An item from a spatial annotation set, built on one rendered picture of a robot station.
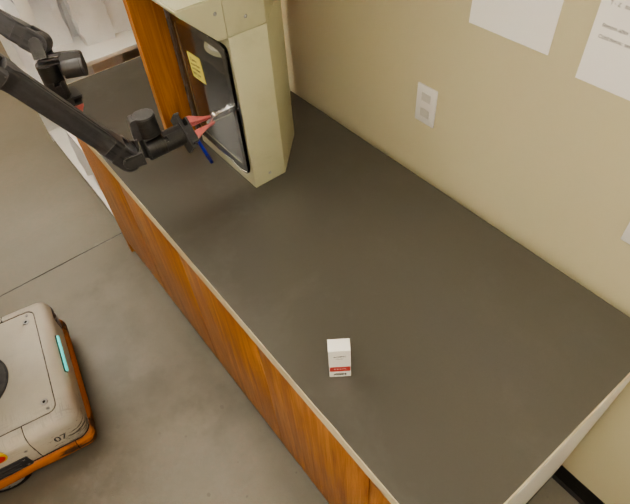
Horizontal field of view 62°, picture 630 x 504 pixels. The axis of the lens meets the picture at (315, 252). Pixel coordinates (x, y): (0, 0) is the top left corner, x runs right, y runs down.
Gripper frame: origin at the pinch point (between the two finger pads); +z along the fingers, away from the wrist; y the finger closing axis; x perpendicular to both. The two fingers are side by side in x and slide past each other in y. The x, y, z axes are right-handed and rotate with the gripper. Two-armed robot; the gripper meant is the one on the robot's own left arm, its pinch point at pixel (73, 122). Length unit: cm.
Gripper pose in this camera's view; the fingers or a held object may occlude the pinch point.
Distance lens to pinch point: 180.8
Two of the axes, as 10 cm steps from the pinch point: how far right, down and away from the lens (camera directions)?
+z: 0.6, 6.6, 7.5
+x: -6.2, -5.6, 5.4
